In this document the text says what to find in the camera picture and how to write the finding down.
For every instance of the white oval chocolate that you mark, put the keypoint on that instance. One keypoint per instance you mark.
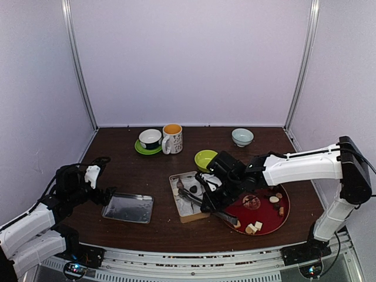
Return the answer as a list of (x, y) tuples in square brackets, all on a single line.
[(274, 199)]

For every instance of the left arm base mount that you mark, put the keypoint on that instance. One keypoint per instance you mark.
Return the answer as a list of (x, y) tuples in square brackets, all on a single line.
[(77, 252)]

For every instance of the beige rectangular tin box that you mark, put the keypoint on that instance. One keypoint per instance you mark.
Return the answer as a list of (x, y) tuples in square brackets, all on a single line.
[(174, 178)]

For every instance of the pale blue ceramic bowl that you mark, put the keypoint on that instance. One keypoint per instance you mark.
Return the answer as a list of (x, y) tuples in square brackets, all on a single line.
[(242, 137)]

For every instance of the metal tongs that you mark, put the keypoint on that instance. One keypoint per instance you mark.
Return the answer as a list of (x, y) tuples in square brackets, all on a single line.
[(222, 215)]

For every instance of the right aluminium frame post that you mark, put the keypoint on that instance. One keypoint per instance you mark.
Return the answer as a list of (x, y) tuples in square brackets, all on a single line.
[(307, 52)]

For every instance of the beige chocolate piece front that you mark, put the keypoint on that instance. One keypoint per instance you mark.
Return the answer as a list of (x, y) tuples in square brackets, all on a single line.
[(251, 229)]

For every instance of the red round lacquer tray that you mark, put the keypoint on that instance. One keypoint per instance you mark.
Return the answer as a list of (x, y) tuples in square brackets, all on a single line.
[(253, 207)]

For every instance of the aluminium frame post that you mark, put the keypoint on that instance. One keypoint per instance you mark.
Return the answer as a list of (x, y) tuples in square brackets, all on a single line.
[(307, 52), (67, 14)]

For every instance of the white patterned mug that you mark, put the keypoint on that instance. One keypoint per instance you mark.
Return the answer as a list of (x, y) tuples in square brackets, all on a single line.
[(172, 142)]

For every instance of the white paper cup liner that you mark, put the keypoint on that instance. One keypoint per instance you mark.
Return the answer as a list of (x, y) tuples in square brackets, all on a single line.
[(191, 181), (196, 206), (184, 207), (181, 188)]

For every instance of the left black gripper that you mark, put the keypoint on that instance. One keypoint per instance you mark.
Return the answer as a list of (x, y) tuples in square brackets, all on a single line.
[(97, 199)]

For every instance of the lime green bowl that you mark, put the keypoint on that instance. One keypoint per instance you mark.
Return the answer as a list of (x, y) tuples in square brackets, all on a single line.
[(203, 158)]

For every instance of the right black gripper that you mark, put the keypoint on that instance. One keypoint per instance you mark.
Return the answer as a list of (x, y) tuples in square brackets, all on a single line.
[(214, 205)]

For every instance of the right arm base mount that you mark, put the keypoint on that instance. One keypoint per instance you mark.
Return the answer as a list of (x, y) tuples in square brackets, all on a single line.
[(312, 249)]

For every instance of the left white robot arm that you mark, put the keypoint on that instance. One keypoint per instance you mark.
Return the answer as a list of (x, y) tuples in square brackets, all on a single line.
[(39, 233)]

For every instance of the cream cube chocolate front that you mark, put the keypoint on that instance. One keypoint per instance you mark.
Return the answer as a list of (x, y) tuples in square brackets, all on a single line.
[(258, 225)]

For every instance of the left aluminium frame post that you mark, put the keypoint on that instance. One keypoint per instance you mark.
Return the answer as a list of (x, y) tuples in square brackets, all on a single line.
[(67, 14)]

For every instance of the green saucer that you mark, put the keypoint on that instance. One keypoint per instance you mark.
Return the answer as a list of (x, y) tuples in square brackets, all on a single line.
[(145, 151)]

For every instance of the dark oval chocolate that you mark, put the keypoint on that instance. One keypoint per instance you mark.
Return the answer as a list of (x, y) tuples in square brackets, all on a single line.
[(193, 189)]

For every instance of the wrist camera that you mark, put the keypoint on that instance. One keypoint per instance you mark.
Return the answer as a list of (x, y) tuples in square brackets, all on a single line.
[(91, 175), (209, 182)]

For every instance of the bear print tin lid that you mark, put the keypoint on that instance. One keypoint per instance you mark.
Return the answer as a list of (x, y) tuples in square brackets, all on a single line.
[(132, 208)]

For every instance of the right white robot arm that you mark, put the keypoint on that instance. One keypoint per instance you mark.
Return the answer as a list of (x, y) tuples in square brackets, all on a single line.
[(228, 178)]

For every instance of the navy white cup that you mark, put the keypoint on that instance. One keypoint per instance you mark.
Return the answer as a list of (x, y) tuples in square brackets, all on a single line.
[(150, 137)]

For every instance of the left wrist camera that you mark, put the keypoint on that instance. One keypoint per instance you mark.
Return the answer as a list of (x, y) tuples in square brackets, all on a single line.
[(91, 175)]

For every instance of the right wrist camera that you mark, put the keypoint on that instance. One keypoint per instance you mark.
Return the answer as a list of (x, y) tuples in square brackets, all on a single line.
[(209, 182)]

